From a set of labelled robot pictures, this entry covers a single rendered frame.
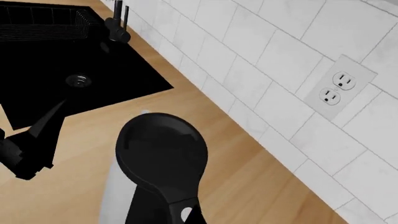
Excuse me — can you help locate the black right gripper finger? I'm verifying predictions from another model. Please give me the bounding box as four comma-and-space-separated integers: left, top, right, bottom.
28, 98, 67, 141

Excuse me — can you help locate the black round kettle lid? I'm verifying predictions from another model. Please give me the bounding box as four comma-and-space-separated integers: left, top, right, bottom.
115, 112, 209, 204

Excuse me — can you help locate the round sink drain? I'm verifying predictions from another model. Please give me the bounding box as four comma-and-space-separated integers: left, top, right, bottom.
65, 73, 93, 88

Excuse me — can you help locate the black kitchen sink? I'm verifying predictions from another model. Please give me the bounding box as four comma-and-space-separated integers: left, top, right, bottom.
0, 0, 175, 131

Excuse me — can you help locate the black dish rack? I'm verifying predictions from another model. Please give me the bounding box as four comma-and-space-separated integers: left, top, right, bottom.
0, 5, 99, 43

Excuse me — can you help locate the black spoon rest ladle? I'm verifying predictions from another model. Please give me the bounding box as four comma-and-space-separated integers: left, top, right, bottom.
98, 109, 209, 224

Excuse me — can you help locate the black sink faucet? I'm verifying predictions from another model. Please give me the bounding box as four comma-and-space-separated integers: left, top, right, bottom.
103, 0, 132, 44

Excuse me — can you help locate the white double wall outlet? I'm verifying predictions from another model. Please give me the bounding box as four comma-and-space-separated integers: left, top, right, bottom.
303, 54, 379, 123

